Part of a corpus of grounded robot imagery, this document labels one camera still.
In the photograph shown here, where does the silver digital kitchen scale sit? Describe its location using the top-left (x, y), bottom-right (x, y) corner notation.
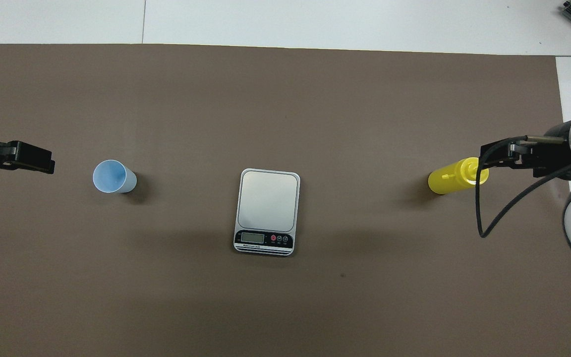
top-left (232, 168), bottom-right (301, 257)

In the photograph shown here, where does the yellow squeeze bottle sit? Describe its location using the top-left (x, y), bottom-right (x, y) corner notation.
top-left (428, 157), bottom-right (490, 195)

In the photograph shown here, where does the brown table mat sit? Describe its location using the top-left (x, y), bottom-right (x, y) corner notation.
top-left (0, 43), bottom-right (571, 357)

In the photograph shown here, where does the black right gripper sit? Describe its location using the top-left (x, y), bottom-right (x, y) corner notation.
top-left (480, 120), bottom-right (571, 179)

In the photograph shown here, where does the light blue plastic cup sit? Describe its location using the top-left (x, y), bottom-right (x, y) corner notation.
top-left (92, 159), bottom-right (138, 194)

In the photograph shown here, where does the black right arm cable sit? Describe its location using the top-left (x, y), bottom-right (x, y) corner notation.
top-left (474, 134), bottom-right (571, 239)

